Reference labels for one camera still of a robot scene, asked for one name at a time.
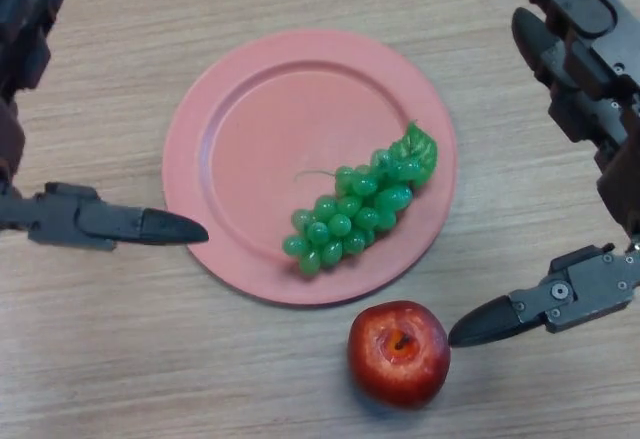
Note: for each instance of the pink round plate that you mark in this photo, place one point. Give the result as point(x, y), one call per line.
point(280, 134)

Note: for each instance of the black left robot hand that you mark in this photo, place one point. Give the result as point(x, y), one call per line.
point(65, 219)

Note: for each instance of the green plastic grape bunch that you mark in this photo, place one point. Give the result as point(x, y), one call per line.
point(355, 209)

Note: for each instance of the red apple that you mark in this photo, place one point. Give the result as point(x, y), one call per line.
point(400, 359)

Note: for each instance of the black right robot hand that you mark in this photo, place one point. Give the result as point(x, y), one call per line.
point(595, 59)

